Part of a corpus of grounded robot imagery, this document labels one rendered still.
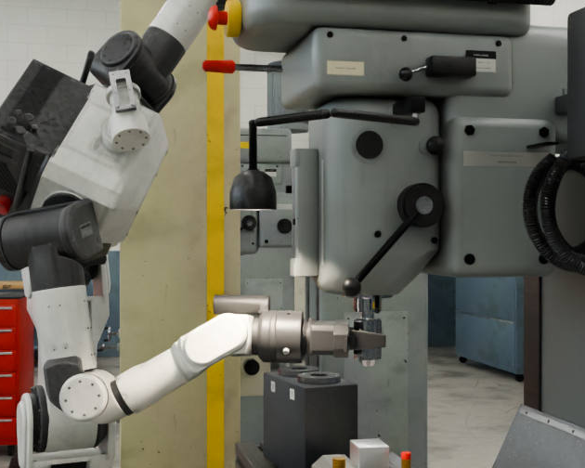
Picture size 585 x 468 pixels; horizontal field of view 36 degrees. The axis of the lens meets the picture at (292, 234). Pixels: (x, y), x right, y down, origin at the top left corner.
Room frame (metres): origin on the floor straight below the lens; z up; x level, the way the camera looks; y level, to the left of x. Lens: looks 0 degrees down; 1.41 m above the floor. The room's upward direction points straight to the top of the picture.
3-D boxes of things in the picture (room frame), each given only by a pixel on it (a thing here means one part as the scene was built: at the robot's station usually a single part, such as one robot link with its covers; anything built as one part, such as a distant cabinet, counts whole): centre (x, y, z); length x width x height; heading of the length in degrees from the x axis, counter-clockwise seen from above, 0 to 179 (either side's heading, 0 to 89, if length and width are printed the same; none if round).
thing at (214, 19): (1.47, 0.12, 1.76); 0.04 x 0.03 x 0.04; 13
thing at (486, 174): (1.57, -0.32, 1.47); 0.24 x 0.19 x 0.26; 13
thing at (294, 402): (1.91, -0.03, 1.02); 0.22 x 0.12 x 0.20; 24
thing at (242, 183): (1.39, 0.06, 1.48); 0.07 x 0.07 x 0.06
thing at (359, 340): (1.50, -0.12, 1.23); 0.06 x 0.02 x 0.03; 86
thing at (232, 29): (1.47, 0.10, 1.76); 0.06 x 0.02 x 0.06; 13
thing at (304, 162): (1.50, -0.02, 1.45); 0.04 x 0.04 x 0.21; 13
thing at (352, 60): (1.54, -0.17, 1.68); 0.34 x 0.24 x 0.10; 103
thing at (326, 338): (1.53, -0.04, 1.23); 0.13 x 0.12 x 0.10; 176
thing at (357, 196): (1.53, -0.13, 1.47); 0.21 x 0.19 x 0.32; 13
